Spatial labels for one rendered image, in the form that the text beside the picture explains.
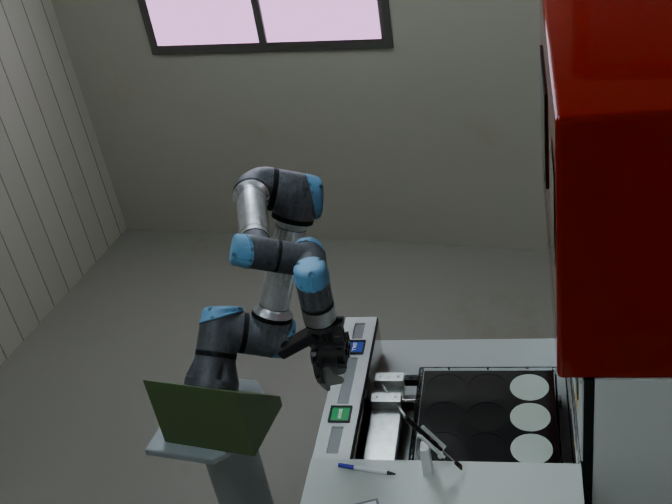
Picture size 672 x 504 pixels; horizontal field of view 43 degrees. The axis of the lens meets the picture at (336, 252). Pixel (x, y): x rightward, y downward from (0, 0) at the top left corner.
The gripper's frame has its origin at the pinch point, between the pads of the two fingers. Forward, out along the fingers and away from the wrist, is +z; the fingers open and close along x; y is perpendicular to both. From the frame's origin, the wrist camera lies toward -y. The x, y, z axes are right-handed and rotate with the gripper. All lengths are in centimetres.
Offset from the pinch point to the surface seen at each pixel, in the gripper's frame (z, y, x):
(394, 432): 22.6, 13.5, 6.9
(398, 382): 20.5, 13.1, 23.3
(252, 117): 38, -87, 241
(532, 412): 21, 48, 13
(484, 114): 36, 31, 223
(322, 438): 14.6, -2.4, -3.2
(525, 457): 21, 46, -2
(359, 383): 14.6, 4.1, 16.6
